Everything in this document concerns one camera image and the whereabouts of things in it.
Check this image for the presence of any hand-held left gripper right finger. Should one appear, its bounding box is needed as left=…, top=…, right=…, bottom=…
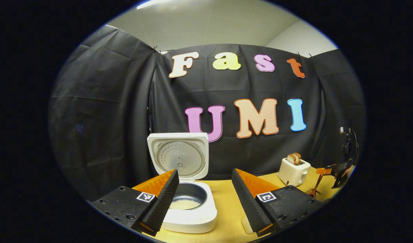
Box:
left=231, top=168, right=323, bottom=237

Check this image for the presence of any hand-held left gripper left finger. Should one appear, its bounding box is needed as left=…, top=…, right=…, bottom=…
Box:
left=92, top=169, right=180, bottom=237

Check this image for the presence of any wooden spoon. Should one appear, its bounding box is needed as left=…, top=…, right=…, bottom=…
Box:
left=309, top=174, right=325, bottom=199

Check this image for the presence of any clear tray of rice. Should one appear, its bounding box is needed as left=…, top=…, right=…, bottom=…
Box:
left=242, top=216, right=257, bottom=234

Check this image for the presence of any white rice cooker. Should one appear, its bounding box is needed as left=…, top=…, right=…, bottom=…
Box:
left=147, top=132, right=218, bottom=234

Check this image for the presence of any white toaster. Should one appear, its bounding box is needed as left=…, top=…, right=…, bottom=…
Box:
left=278, top=157, right=311, bottom=187

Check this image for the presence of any black backdrop cloth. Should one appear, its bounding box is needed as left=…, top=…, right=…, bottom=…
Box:
left=49, top=24, right=366, bottom=202

